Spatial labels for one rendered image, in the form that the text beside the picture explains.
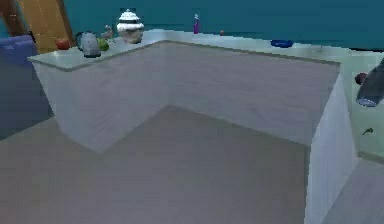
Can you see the white kitchen counter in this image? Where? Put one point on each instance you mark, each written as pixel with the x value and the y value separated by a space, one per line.
pixel 206 90

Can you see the green lettuce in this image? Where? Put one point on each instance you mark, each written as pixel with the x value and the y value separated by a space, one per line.
pixel 103 44

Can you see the purple bottle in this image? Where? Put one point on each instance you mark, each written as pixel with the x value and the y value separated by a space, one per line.
pixel 196 25

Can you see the white and silver pot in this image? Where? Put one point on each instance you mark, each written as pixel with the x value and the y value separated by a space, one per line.
pixel 130 28

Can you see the blue bowl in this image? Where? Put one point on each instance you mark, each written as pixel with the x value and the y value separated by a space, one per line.
pixel 282 43

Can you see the small grey statue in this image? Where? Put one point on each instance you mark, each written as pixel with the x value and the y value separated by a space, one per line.
pixel 108 32

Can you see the grey kettle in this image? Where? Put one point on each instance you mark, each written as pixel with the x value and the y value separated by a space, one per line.
pixel 89 45

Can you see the red tomato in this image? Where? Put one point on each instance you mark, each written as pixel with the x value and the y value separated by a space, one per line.
pixel 62 43

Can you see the dark red round fruit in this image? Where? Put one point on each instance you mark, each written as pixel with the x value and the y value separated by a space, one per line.
pixel 360 78

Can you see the brown wooden door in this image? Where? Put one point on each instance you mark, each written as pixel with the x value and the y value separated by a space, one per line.
pixel 43 23

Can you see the small dark utensil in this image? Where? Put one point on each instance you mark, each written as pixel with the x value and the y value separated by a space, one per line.
pixel 367 131

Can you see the grey sink faucet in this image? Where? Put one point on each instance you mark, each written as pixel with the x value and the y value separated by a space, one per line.
pixel 371 87

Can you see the blue bin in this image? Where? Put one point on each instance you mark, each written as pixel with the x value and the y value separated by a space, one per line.
pixel 16 50

